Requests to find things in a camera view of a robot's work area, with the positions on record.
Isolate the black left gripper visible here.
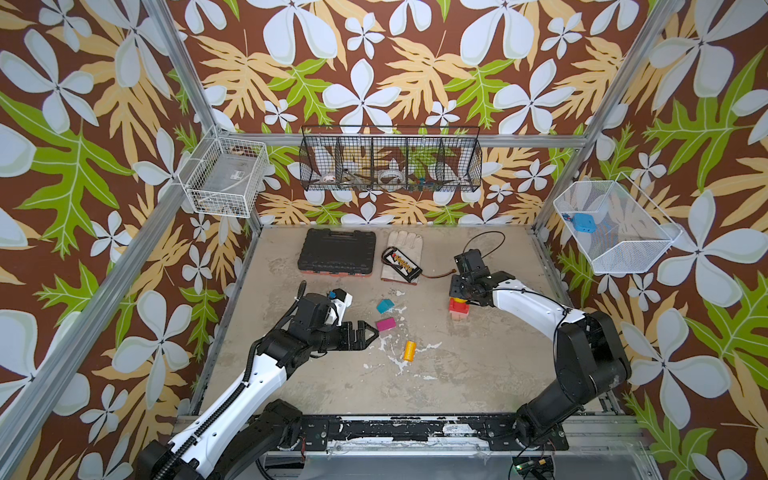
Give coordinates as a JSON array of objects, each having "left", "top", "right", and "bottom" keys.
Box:
[{"left": 309, "top": 320, "right": 380, "bottom": 353}]

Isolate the red arch wood block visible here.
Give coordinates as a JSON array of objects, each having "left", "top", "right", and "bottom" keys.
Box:
[{"left": 449, "top": 300, "right": 470, "bottom": 316}]

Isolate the orange cylinder wood block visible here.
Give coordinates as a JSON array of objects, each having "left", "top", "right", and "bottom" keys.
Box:
[{"left": 403, "top": 341, "right": 417, "bottom": 362}]

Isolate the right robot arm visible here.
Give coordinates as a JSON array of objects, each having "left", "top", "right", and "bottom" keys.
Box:
[{"left": 450, "top": 249, "right": 632, "bottom": 448}]

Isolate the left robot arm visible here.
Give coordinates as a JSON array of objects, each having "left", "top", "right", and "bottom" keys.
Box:
[{"left": 135, "top": 289, "right": 379, "bottom": 479}]

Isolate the magenta wood block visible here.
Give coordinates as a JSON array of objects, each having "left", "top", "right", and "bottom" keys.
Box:
[{"left": 375, "top": 317, "right": 397, "bottom": 332}]

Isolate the teal wood block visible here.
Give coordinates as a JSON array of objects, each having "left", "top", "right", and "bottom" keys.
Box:
[{"left": 377, "top": 299, "right": 394, "bottom": 314}]

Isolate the white work glove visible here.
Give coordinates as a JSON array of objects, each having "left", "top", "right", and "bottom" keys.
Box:
[{"left": 380, "top": 230, "right": 424, "bottom": 283}]

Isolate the black plastic tool case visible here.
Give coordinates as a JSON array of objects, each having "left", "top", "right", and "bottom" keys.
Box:
[{"left": 297, "top": 228, "right": 376, "bottom": 276}]

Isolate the blue object in basket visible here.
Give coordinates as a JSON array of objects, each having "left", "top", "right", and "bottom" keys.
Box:
[{"left": 562, "top": 213, "right": 597, "bottom": 234}]

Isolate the white tape roll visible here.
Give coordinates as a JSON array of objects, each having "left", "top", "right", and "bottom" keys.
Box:
[{"left": 377, "top": 169, "right": 405, "bottom": 186}]

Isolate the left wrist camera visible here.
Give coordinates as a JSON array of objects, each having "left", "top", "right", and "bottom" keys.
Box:
[{"left": 326, "top": 289, "right": 353, "bottom": 325}]

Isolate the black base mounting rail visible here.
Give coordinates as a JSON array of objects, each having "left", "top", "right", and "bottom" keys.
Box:
[{"left": 287, "top": 413, "right": 570, "bottom": 452}]

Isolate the white wire basket right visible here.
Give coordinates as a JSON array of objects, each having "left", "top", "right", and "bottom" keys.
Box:
[{"left": 554, "top": 174, "right": 683, "bottom": 276}]

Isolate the white wire basket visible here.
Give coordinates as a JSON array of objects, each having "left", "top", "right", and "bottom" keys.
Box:
[
  {"left": 179, "top": 128, "right": 270, "bottom": 218},
  {"left": 554, "top": 174, "right": 683, "bottom": 276}
]

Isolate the aluminium frame rail right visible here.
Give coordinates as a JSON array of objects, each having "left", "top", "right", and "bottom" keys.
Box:
[{"left": 525, "top": 226, "right": 626, "bottom": 415}]

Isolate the aluminium frame rail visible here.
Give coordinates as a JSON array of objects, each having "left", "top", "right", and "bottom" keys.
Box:
[
  {"left": 525, "top": 226, "right": 626, "bottom": 415},
  {"left": 1, "top": 183, "right": 184, "bottom": 479}
]

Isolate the black wire basket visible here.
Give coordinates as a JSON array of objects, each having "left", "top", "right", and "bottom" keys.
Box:
[{"left": 297, "top": 125, "right": 483, "bottom": 192}]

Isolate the white wire basket left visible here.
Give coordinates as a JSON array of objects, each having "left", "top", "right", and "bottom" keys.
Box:
[{"left": 179, "top": 128, "right": 270, "bottom": 218}]

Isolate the aluminium frame rail left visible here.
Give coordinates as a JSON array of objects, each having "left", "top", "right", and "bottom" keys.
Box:
[{"left": 1, "top": 183, "right": 184, "bottom": 479}]

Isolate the aluminium frame post right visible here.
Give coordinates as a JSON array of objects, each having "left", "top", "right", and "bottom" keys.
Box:
[{"left": 532, "top": 0, "right": 684, "bottom": 233}]

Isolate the aluminium frame post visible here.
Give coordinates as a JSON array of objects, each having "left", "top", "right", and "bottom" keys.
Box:
[
  {"left": 143, "top": 1, "right": 263, "bottom": 236},
  {"left": 532, "top": 0, "right": 684, "bottom": 233}
]

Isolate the aluminium frame post left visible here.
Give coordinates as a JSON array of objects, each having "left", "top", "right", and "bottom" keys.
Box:
[{"left": 143, "top": 1, "right": 263, "bottom": 236}]

